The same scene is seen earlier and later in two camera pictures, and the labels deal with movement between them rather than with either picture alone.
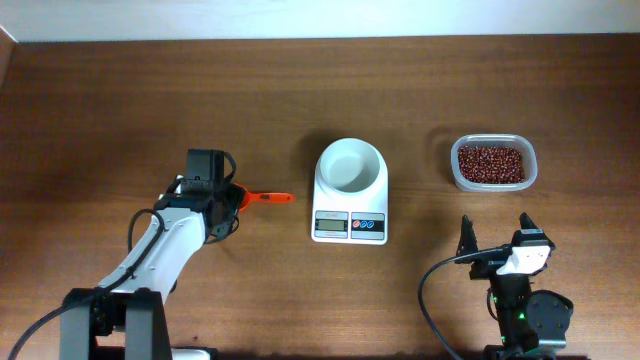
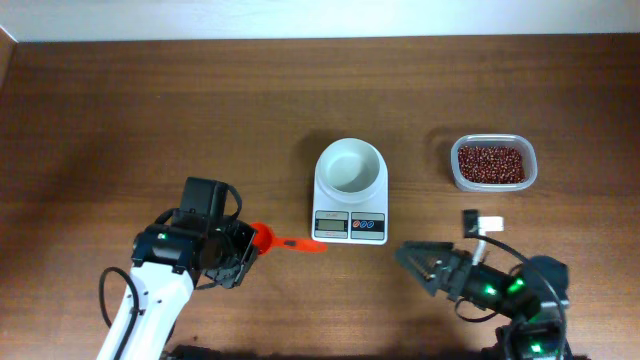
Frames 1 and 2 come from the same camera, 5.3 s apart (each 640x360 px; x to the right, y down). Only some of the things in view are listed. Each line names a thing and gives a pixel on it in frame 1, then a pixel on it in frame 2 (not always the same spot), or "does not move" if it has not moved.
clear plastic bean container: x=493 y=162 does not move
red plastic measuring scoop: x=255 y=197 to x=265 y=241
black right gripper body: x=486 y=267 to x=451 y=270
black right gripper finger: x=526 y=222 to x=430 y=268
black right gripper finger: x=468 y=243 to x=432 y=245
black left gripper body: x=231 y=197 to x=234 y=252
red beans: x=491 y=164 does not move
